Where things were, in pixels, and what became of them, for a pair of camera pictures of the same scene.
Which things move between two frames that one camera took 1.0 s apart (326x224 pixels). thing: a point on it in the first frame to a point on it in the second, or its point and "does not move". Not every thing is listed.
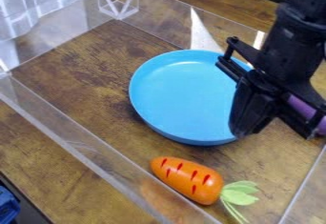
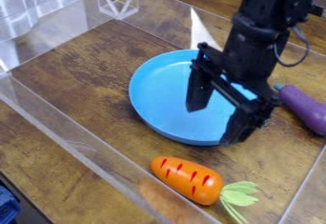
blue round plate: [181, 94] does not move
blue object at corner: [10, 206] does not move
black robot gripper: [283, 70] to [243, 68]
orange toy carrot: [203, 185] does not move
